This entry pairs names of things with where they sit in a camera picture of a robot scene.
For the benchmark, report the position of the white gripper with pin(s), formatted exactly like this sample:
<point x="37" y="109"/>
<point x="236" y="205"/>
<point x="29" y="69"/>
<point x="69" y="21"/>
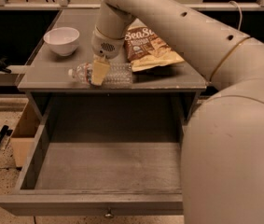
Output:
<point x="104" y="47"/>

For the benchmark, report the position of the clear plastic water bottle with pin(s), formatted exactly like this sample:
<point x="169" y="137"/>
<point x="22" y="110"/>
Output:
<point x="119" y="74"/>

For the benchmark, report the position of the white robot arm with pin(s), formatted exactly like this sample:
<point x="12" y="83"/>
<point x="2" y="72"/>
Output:
<point x="222" y="164"/>

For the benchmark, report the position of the open grey top drawer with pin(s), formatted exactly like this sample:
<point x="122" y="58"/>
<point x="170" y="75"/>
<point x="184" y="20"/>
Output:
<point x="100" y="152"/>

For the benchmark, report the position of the metal drawer knob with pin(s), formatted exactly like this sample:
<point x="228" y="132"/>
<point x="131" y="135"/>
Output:
<point x="109" y="214"/>

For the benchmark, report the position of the white ceramic bowl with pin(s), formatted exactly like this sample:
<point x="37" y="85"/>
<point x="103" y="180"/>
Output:
<point x="63" y="40"/>

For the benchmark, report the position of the brown sea salt chip bag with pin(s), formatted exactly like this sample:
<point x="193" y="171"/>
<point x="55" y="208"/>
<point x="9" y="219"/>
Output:
<point x="145" y="50"/>

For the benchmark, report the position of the cardboard box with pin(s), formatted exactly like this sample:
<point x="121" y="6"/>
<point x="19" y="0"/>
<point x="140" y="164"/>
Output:
<point x="24" y="134"/>

